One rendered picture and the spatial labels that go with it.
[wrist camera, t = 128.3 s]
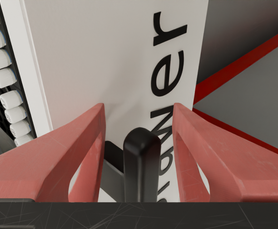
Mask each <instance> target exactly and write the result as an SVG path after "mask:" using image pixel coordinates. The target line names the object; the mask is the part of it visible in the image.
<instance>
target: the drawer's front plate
mask: <svg viewBox="0 0 278 229"><path fill-rule="evenodd" d="M208 1H209V0H0V4H1V8H2V11H3V15H4V18H5V22H6V26H7V30H8V33H9V36H10V41H11V44H12V47H13V51H14V54H15V59H16V62H17V65H18V69H19V73H20V77H21V80H22V84H23V87H24V91H25V95H26V98H27V102H28V105H29V109H30V113H31V117H32V120H33V123H34V127H35V131H36V135H37V137H40V136H42V135H44V134H46V133H48V132H51V131H53V130H55V129H57V128H59V127H61V126H63V125H65V124H67V123H69V122H71V121H73V120H74V119H76V118H77V117H79V116H80V115H81V114H83V113H84V112H86V111H87V110H89V109H90V108H92V107H93V106H95V105H96V104H98V103H104V110H105V120H106V134H105V141H111V142H112V143H113V144H115V145H116V146H118V147H119V148H121V149H122V150H123V143H124V140H125V137H126V136H127V134H128V133H129V132H130V131H132V130H133V129H135V128H138V127H142V128H146V129H147V130H149V131H152V130H153V129H154V128H155V127H156V126H157V125H158V124H159V123H160V122H161V121H162V120H163V119H164V118H165V117H166V116H167V115H168V114H169V113H170V112H169V113H166V114H163V115H160V116H157V117H154V118H150V112H152V111H155V110H159V109H162V108H165V107H169V106H172V105H174V103H181V104H183V105H184V106H185V107H187V108H188V109H190V110H191V111H192V108H193V101H194V93H195V87H196V81H197V74H198V68H199V60H200V53H201V47H202V41H203V34H204V26H205V20H206V14H207V7H208ZM160 11H161V15H160V28H161V30H162V31H164V32H168V31H171V30H174V29H176V28H179V27H181V26H184V25H188V26H187V33H185V34H183V35H180V36H178V37H175V38H173V39H170V40H168V41H166V42H163V43H161V44H159V45H156V46H153V44H154V37H156V36H158V34H157V33H156V31H155V29H154V13H157V12H160ZM182 50H183V51H184V67H183V72H182V75H181V78H180V80H179V82H178V83H177V85H176V86H175V88H174V89H173V90H172V91H171V92H169V93H168V94H166V95H164V96H161V97H158V96H155V95H154V94H153V92H152V90H151V78H152V74H153V71H154V69H155V67H156V65H157V64H158V63H159V62H160V61H161V60H162V59H163V58H164V57H165V56H167V55H169V54H171V62H170V74H169V85H170V84H172V82H173V81H174V80H175V78H176V76H177V74H178V70H179V54H178V52H179V51H182ZM171 154H172V155H173V162H172V164H171V166H170V168H169V170H168V171H167V172H166V173H165V174H164V175H162V176H159V185H158V191H159V190H160V189H161V188H162V187H163V186H164V185H166V184H167V183H168V182H169V181H170V183H169V186H168V187H167V188H166V189H165V190H164V191H162V192H161V193H160V194H159V195H158V197H157V201H159V200H161V199H166V200H167V202H178V201H179V188H178V182H177V175H176V168H175V161H174V151H172V152H171Z"/></svg>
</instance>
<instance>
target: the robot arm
mask: <svg viewBox="0 0 278 229"><path fill-rule="evenodd" d="M172 133H173V145H174V161H175V168H176V175H177V182H178V188H179V197H180V202H98V198H99V189H100V182H101V175H102V168H103V161H104V146H105V134H106V120H105V110H104V103H98V104H96V105H95V106H93V107H92V108H90V109H89V110H87V111H86V112H84V113H83V114H81V115H80V116H79V117H77V118H76V119H74V120H73V121H71V122H69V123H67V124H65V125H63V126H61V127H59V128H57V129H55V130H53V131H51V132H48V133H46V134H44V135H42V136H40V137H38V138H36V139H33V140H31V141H29V142H27V143H25V144H22V145H20V146H18V147H16V148H14V149H12V150H9V151H7V152H5V153H3V154H1V155H0V229H278V154H277V153H274V152H272V151H270V150H268V149H266V148H263V147H261V146H259V145H257V144H255V143H253V142H250V141H248V140H246V139H244V138H242V137H239V136H237V135H235V134H233V133H231V132H229V131H226V130H224V129H222V128H220V127H218V126H215V125H214V124H212V123H210V122H208V121H206V120H205V119H203V118H202V117H200V116H199V115H197V114H196V113H194V112H193V111H191V110H190V109H188V108H187V107H185V106H184V105H183V104H181V103H174V110H173V120H172ZM197 164H198V165H199V167H200V169H201V170H202V172H203V174H204V175H205V177H206V178H207V180H208V184H209V190H210V194H209V192H208V190H207V188H206V186H205V184H204V182H203V180H202V177H201V175H200V172H199V169H198V165H197ZM80 165H81V166H80ZM79 166H80V169H79V173H78V176H77V178H76V180H75V183H74V185H73V187H72V189H71V191H70V193H69V186H70V181H71V179H72V177H73V176H74V174H75V172H76V171H77V169H78V168H79ZM68 193H69V194H68Z"/></svg>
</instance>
